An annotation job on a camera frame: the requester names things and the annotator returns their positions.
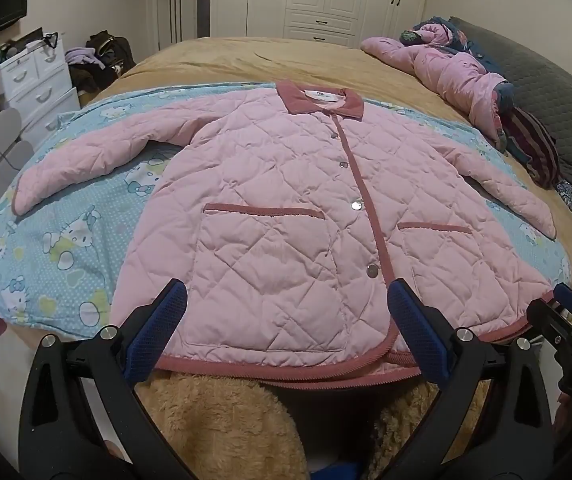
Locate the white drawer cabinet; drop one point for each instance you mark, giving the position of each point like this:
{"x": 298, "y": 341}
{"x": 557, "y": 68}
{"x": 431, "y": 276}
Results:
{"x": 36, "y": 85}

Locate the blue cartoon printed blanket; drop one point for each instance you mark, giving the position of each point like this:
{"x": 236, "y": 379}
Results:
{"x": 56, "y": 240}

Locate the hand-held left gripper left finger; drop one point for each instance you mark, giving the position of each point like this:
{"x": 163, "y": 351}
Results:
{"x": 158, "y": 330}

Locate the white door with hanging things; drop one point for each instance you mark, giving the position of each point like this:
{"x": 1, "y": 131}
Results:
{"x": 176, "y": 5}

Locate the fluffy tan blanket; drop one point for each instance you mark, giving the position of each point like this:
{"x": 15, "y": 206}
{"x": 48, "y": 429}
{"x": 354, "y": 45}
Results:
{"x": 226, "y": 425}

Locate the black bag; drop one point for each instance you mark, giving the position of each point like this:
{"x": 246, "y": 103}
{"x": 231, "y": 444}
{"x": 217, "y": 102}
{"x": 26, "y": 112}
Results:
{"x": 111, "y": 55}

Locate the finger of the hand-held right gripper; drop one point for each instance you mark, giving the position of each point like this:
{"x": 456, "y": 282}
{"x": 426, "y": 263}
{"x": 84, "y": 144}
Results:
{"x": 566, "y": 296}

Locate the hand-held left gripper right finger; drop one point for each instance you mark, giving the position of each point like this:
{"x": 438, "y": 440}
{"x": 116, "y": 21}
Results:
{"x": 416, "y": 330}

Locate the pink quilted jacket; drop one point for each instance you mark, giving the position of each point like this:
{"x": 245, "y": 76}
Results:
{"x": 276, "y": 220}

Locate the pink padded garment pile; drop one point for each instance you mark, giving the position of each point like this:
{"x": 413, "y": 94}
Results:
{"x": 446, "y": 75}

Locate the white wardrobe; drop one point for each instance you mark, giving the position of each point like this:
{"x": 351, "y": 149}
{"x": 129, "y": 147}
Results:
{"x": 316, "y": 0}

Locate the purple clothes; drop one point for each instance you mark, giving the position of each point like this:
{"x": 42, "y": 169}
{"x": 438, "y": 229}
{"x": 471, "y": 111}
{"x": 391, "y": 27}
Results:
{"x": 83, "y": 55}

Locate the grey quilted headboard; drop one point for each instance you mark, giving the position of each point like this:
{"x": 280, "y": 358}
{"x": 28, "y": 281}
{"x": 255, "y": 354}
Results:
{"x": 561, "y": 85}

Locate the dark striped cloth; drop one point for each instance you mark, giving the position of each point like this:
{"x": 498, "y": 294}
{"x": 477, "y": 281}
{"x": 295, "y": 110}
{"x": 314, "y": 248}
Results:
{"x": 533, "y": 145}

